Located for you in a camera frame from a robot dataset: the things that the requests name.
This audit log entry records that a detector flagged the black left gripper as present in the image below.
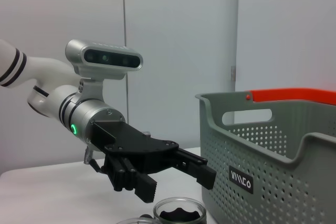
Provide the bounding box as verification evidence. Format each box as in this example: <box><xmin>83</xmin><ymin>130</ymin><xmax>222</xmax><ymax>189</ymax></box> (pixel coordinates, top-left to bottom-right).
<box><xmin>89</xmin><ymin>120</ymin><xmax>217</xmax><ymax>204</ymax></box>

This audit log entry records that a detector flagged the grey perforated storage basket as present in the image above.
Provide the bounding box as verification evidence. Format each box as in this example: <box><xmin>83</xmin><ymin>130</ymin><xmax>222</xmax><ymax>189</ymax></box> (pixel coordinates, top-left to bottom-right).
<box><xmin>194</xmin><ymin>91</ymin><xmax>336</xmax><ymax>224</ymax></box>

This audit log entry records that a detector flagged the orange object in basket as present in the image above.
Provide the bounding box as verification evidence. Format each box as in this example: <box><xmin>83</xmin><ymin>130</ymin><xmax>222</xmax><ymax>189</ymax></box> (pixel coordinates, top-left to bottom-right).
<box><xmin>245</xmin><ymin>87</ymin><xmax>336</xmax><ymax>104</ymax></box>

